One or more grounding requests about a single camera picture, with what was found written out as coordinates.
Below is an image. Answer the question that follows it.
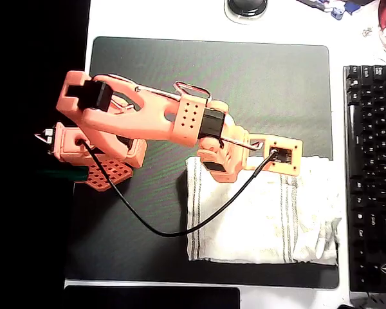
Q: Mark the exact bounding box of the blue and white clutter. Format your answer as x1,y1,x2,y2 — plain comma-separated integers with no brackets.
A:
296,0,379,21

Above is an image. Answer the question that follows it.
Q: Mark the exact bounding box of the white grey-striped towel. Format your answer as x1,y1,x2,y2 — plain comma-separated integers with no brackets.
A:
184,155,344,267

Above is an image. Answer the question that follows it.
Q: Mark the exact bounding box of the orange gripper camera mount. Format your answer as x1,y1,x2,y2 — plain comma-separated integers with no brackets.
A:
246,134,304,177

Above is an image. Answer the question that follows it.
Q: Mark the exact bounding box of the black camera cable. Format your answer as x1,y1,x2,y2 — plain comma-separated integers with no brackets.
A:
77,138,279,238

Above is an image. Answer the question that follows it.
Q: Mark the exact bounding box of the black keyboard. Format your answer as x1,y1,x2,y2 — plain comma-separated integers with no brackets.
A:
342,64,386,294

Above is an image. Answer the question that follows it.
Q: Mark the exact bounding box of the black round object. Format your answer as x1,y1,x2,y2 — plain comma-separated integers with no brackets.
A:
224,0,269,24

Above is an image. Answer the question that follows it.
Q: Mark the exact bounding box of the green table clamp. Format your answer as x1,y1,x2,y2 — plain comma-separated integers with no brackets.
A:
38,167,89,183

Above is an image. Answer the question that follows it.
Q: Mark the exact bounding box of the dark desk mat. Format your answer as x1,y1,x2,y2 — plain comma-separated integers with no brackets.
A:
65,35,340,290

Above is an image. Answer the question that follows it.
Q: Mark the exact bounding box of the orange perforated base plate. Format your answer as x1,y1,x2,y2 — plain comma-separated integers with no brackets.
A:
82,157,133,192

